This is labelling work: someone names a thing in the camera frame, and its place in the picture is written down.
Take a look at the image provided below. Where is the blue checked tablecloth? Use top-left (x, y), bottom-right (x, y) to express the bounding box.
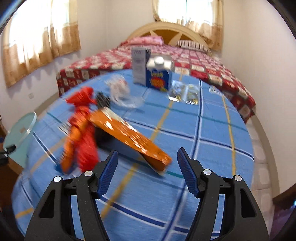
top-left (12, 70), bottom-right (254, 240)

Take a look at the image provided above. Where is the black foam net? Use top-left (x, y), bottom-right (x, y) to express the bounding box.
top-left (95, 92), bottom-right (110, 109)

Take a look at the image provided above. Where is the window beige curtain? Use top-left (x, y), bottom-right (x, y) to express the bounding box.
top-left (2, 1), bottom-right (81, 87)
top-left (152, 0), bottom-right (224, 52)

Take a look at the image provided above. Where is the red patterned bedspread bed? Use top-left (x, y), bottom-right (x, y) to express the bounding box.
top-left (56, 44), bottom-right (257, 125)

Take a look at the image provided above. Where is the back window beige curtain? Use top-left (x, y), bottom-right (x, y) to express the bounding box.
top-left (152, 0), bottom-right (224, 52)

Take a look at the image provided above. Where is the blue Look milk carton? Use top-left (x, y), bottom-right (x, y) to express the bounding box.
top-left (146, 56), bottom-right (174, 92)

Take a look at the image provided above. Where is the clear snack packet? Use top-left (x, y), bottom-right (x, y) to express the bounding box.
top-left (184, 84), bottom-right (200, 105)
top-left (168, 80), bottom-right (186, 102)

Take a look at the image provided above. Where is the tall white milk carton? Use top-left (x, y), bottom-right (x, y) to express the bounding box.
top-left (132, 47), bottom-right (151, 86)

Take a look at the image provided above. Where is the left clear snack packet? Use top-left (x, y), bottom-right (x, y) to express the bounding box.
top-left (168, 80), bottom-right (186, 102)

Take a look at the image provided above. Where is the pink floral pillow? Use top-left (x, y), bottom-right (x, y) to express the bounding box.
top-left (120, 36), bottom-right (164, 46)

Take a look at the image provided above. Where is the red foam fruit net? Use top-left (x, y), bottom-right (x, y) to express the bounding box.
top-left (66, 87), bottom-right (99, 172)

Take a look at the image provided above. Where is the striped pillow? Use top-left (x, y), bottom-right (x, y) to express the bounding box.
top-left (176, 40), bottom-right (209, 53)

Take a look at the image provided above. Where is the light blue trash bin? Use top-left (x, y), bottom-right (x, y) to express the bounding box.
top-left (3, 112), bottom-right (37, 168)

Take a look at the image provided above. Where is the right clear snack packet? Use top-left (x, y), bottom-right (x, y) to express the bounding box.
top-left (184, 84), bottom-right (200, 105)

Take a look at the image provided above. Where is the orange blue snack wrapper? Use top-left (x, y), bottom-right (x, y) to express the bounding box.
top-left (59, 125), bottom-right (81, 173)

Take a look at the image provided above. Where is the wall power socket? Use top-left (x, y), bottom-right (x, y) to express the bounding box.
top-left (28, 93), bottom-right (34, 99)

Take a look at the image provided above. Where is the clear bag with red print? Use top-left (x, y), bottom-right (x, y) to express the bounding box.
top-left (105, 74), bottom-right (144, 108)

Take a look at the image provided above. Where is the cream wooden headboard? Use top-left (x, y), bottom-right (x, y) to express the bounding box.
top-left (127, 22), bottom-right (209, 48)

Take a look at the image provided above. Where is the long orange snack bag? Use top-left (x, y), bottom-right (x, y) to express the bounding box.
top-left (89, 108), bottom-right (172, 172)

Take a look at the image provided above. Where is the left window beige curtain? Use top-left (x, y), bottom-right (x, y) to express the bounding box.
top-left (2, 1), bottom-right (81, 87)

